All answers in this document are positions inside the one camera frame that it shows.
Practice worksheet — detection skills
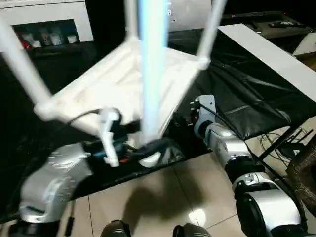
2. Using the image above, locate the white plastic table top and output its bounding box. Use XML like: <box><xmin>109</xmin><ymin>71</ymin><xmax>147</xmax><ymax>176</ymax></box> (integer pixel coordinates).
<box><xmin>34</xmin><ymin>37</ymin><xmax>211</xmax><ymax>169</ymax></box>

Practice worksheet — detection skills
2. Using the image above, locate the dark left robot foot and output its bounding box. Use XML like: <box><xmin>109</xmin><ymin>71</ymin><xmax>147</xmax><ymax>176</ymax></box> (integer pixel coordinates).
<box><xmin>100</xmin><ymin>220</ymin><xmax>133</xmax><ymax>237</ymax></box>

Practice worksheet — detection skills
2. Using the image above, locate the dark robot foot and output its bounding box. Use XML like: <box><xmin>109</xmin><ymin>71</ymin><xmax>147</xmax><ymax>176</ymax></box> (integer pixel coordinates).
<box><xmin>173</xmin><ymin>224</ymin><xmax>213</xmax><ymax>237</ymax></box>
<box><xmin>100</xmin><ymin>220</ymin><xmax>133</xmax><ymax>237</ymax></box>

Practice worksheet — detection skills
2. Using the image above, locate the black stand leg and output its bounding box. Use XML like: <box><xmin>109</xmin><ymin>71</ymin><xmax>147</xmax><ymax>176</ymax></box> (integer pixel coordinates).
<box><xmin>258</xmin><ymin>126</ymin><xmax>316</xmax><ymax>161</ymax></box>

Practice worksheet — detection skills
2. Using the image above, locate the dark right robot foot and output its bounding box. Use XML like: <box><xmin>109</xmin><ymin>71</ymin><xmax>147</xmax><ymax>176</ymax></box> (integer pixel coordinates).
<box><xmin>173</xmin><ymin>224</ymin><xmax>213</xmax><ymax>237</ymax></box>

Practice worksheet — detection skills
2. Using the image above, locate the flat white board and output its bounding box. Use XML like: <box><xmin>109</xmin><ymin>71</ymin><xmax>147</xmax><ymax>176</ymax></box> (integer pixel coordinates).
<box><xmin>217</xmin><ymin>24</ymin><xmax>316</xmax><ymax>104</ymax></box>

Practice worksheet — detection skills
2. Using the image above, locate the black cabinet with gold label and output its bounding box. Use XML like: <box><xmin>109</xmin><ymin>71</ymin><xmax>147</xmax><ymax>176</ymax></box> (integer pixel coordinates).
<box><xmin>88</xmin><ymin>0</ymin><xmax>127</xmax><ymax>47</ymax></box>

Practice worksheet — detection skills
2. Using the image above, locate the brown woven fabric object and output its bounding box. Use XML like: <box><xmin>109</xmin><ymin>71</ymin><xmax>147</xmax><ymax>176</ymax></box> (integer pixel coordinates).
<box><xmin>287</xmin><ymin>146</ymin><xmax>316</xmax><ymax>203</ymax></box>

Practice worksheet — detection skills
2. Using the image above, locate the white cabinet with glass doors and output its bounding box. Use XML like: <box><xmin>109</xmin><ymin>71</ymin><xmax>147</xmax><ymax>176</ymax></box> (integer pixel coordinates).
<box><xmin>0</xmin><ymin>0</ymin><xmax>94</xmax><ymax>49</ymax></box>

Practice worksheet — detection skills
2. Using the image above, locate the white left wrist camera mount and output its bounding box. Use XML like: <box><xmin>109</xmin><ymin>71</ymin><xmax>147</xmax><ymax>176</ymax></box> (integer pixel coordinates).
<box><xmin>98</xmin><ymin>108</ymin><xmax>124</xmax><ymax>168</ymax></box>

